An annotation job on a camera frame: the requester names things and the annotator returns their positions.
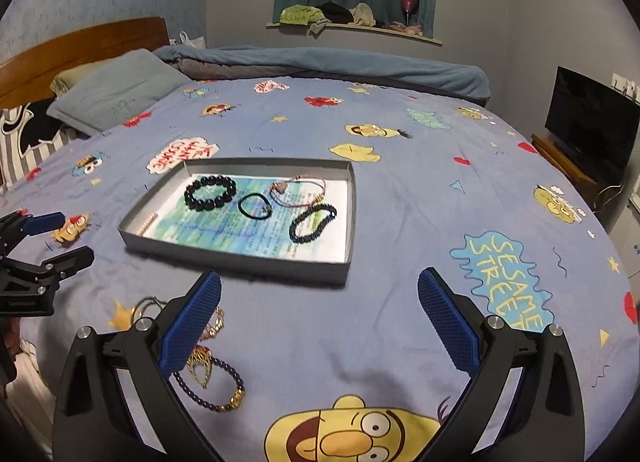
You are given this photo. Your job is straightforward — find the purple bead gold charm bracelet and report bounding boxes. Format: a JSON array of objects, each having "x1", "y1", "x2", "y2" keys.
[{"x1": 171, "y1": 354, "x2": 248, "y2": 414}]

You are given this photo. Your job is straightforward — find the beige cloth on sill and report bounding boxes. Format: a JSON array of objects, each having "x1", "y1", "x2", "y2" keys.
[{"x1": 349, "y1": 2, "x2": 376, "y2": 27}]

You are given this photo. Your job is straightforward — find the striped black white pillow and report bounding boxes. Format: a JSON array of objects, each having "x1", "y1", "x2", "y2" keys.
[{"x1": 1, "y1": 98, "x2": 77, "y2": 187}]

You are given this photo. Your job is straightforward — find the silver wire bangle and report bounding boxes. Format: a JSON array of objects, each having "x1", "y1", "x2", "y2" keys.
[{"x1": 130, "y1": 295, "x2": 166, "y2": 326}]

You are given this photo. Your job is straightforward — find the wooden window sill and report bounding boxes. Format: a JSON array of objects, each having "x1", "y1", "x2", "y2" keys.
[{"x1": 265, "y1": 22, "x2": 444, "y2": 48}]

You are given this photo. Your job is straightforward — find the cartoon print blue bedsheet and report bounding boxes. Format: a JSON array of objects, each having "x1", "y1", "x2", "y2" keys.
[{"x1": 1, "y1": 79, "x2": 639, "y2": 461}]

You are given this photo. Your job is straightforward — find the wooden headboard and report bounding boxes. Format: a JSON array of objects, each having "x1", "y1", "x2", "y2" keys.
[{"x1": 0, "y1": 16, "x2": 169, "y2": 109}]

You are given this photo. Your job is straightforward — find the black cloth on sill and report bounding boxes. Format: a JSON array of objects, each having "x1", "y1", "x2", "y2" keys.
[{"x1": 318, "y1": 2, "x2": 354, "y2": 25}]

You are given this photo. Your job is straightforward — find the thin black cord bracelet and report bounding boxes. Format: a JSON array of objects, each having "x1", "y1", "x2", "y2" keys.
[{"x1": 236, "y1": 191, "x2": 274, "y2": 221}]

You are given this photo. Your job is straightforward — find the blue folded blanket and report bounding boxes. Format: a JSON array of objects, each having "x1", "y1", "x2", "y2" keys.
[{"x1": 154, "y1": 45, "x2": 491, "y2": 106}]

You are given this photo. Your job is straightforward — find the grey shallow cardboard tray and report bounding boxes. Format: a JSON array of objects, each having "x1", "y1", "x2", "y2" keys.
[{"x1": 118, "y1": 157, "x2": 357, "y2": 286}]

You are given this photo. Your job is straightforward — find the grey blue pillow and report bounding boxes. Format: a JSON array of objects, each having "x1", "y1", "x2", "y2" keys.
[{"x1": 47, "y1": 50, "x2": 190, "y2": 136}]

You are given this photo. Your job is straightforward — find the black flat television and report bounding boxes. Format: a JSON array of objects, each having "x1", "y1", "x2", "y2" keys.
[{"x1": 544, "y1": 67, "x2": 639, "y2": 184}]

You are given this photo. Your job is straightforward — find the large black bead bracelet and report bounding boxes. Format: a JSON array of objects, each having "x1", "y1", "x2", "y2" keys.
[{"x1": 182, "y1": 174, "x2": 238, "y2": 213}]

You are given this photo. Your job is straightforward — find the pink string bracelet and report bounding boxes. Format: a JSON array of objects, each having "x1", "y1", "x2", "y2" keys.
[{"x1": 269, "y1": 174, "x2": 328, "y2": 209}]

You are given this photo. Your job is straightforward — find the small dark bead bracelet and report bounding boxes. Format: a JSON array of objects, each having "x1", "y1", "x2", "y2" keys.
[{"x1": 287, "y1": 202, "x2": 339, "y2": 246}]

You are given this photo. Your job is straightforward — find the green cloth on sill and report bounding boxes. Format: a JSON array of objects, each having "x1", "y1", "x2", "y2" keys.
[{"x1": 279, "y1": 4, "x2": 330, "y2": 27}]

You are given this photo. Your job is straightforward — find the wooden tv stand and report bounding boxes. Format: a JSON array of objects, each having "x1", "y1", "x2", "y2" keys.
[{"x1": 532, "y1": 134, "x2": 605, "y2": 210}]

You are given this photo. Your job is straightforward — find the pink balloon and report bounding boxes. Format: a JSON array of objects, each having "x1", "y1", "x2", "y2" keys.
[{"x1": 400, "y1": 0, "x2": 420, "y2": 25}]

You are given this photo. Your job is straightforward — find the small pearl strand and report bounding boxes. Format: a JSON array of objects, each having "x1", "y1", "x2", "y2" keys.
[{"x1": 136, "y1": 213, "x2": 158, "y2": 237}]

